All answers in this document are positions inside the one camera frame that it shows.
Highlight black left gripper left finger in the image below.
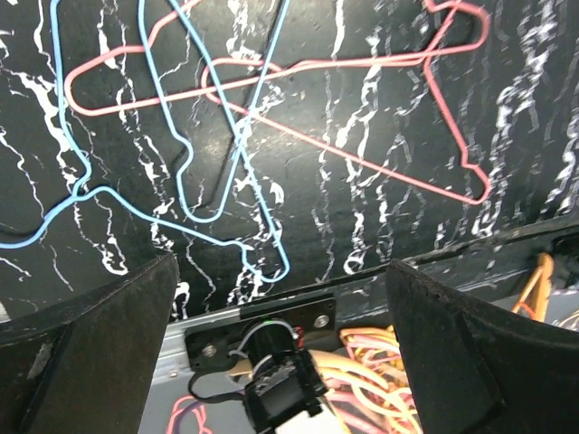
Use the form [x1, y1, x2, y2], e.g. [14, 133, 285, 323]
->
[1, 254, 178, 433]

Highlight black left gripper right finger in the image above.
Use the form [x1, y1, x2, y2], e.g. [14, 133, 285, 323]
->
[387, 260, 578, 433]

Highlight tangled blue wire hangers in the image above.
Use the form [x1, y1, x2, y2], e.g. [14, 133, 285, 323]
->
[0, 0, 293, 285]

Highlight tangled pink wire hangers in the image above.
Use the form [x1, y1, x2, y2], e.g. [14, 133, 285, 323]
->
[62, 1, 491, 206]

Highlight pile of plastic hangers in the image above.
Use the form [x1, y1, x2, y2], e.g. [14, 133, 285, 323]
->
[310, 325, 422, 433]

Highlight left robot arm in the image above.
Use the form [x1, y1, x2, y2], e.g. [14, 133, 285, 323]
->
[1, 255, 578, 433]

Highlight pink hanger on glass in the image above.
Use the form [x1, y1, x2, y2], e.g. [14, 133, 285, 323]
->
[166, 396, 213, 434]

